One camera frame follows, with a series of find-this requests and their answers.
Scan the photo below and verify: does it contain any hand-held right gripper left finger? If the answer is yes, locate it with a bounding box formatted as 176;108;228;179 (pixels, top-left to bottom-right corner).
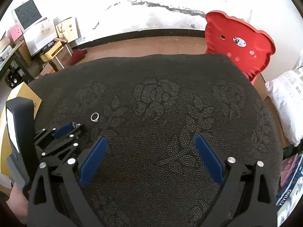
27;136;109;227

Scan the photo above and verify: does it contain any black desk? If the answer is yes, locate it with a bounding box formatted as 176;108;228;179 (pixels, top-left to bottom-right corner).
0;45;35;83

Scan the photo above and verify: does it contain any brown paper shopping bag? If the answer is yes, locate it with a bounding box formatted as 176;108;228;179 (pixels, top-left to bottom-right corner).
55;16;78;43

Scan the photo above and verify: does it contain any white framed monitor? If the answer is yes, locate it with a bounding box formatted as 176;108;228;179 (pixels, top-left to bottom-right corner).
12;0;44;33

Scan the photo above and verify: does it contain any black floral patterned tablecloth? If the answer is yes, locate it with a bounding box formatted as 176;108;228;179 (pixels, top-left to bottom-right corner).
27;53;283;227

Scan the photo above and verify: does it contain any pink flat box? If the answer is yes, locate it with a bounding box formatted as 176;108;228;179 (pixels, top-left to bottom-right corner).
280;154;299;187

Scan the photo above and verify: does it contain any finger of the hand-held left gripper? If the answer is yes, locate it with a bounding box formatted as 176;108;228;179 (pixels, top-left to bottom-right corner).
40;124;86;164
34;122;76;147

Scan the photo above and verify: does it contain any red plastic chair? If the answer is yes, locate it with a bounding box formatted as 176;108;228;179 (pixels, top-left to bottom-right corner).
204;10;276;86

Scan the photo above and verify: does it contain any yellow lidded box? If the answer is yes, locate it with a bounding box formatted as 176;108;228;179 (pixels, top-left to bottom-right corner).
40;43;73;70

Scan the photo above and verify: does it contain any black speaker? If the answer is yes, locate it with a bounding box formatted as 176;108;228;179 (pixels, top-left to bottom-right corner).
7;70;24;88

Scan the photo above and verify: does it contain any yellow cardboard box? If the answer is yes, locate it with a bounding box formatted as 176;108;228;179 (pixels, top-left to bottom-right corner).
0;82;42;178

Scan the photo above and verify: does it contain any person's left forearm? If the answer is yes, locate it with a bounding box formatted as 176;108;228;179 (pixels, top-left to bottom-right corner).
6;184;30;225

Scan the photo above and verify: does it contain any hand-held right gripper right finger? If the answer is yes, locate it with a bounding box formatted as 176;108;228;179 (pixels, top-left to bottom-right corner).
193;134;278;227

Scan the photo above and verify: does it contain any colourful printed toy box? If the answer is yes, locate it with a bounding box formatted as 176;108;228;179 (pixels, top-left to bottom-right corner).
276;166;303;227

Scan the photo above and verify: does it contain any white printed plastic bag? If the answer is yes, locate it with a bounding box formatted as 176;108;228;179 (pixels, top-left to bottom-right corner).
265;67;303;147

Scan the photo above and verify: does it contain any dark red cloth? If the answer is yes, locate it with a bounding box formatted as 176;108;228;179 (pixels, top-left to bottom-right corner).
69;49;87;65

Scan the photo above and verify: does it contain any pink gift box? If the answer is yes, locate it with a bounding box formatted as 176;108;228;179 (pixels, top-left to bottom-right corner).
7;23;24;43

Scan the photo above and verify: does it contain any white paper shopping bag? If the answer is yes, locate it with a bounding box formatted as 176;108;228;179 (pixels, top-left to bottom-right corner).
23;19;58;56

